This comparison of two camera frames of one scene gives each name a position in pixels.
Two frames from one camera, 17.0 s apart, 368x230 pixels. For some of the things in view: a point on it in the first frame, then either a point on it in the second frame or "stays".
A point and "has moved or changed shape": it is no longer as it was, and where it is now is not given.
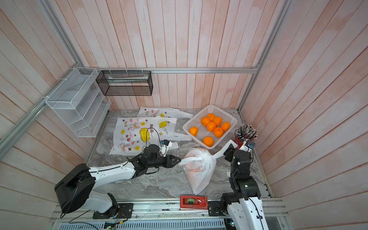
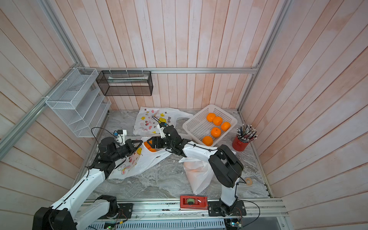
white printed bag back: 164,112 stays
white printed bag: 131,135 has moved or changed shape
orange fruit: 225,126 stays
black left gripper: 170,164 -> 130,143
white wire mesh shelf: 78,99 stays
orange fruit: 218,132 stays
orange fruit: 204,120 -> 207,141
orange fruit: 218,120 stays
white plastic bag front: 199,167 stays
